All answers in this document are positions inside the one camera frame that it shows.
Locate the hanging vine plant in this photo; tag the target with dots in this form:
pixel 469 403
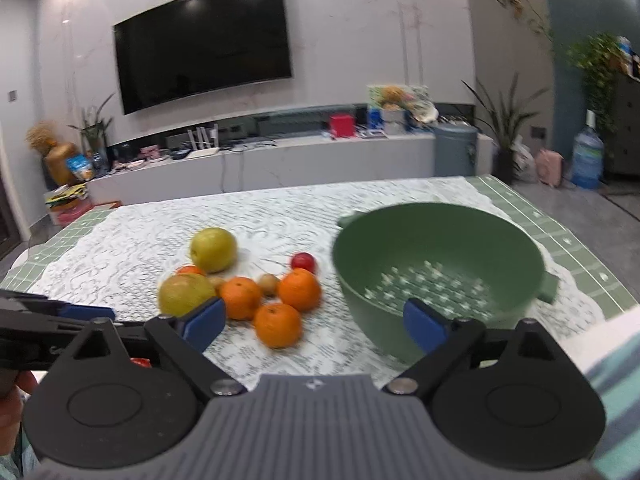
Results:
pixel 524 11

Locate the red cherry tomato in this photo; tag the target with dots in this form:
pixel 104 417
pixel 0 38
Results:
pixel 305 261

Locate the grey trash bin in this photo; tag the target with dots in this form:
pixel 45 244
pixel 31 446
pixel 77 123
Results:
pixel 455 150

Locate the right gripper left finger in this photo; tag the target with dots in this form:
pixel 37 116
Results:
pixel 179 344

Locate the person's hand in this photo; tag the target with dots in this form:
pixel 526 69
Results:
pixel 11 410

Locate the orange mandarin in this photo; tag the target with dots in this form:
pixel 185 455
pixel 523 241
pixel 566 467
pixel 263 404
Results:
pixel 241 297
pixel 278 326
pixel 301 290

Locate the white plastic bag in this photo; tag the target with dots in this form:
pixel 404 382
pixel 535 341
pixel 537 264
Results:
pixel 524 165

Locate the small brown kiwi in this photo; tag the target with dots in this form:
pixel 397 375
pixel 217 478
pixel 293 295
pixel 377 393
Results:
pixel 268 284

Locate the pink small heater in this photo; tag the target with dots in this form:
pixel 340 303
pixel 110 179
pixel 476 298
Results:
pixel 549 166

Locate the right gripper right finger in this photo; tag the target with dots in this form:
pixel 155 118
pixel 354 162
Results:
pixel 446 344

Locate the orange mandarin front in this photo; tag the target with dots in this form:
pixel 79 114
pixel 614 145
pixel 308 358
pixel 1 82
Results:
pixel 278 326

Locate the teddy bear in cup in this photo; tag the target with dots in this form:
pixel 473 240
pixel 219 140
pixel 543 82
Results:
pixel 393 110

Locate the green colander bowl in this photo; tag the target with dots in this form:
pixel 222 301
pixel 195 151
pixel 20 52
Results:
pixel 461 261

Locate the potted long-leaf plant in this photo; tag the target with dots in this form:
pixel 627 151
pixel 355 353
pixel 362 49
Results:
pixel 506 115

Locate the blue water jug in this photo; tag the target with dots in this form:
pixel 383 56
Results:
pixel 588 155

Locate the dark grey cabinet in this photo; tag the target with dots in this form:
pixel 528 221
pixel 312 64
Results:
pixel 625 117

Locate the white lace tablecloth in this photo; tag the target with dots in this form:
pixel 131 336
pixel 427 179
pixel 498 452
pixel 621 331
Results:
pixel 332 343

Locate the golden vase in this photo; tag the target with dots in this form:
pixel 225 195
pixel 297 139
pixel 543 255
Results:
pixel 56 161

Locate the white wifi router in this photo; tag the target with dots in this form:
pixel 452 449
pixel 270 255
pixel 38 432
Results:
pixel 203 142

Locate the black wall television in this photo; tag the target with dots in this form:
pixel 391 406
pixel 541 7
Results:
pixel 188 47

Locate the red box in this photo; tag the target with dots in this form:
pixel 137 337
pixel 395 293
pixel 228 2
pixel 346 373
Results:
pixel 342 126

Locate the white tv console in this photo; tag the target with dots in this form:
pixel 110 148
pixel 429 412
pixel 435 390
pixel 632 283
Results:
pixel 284 163

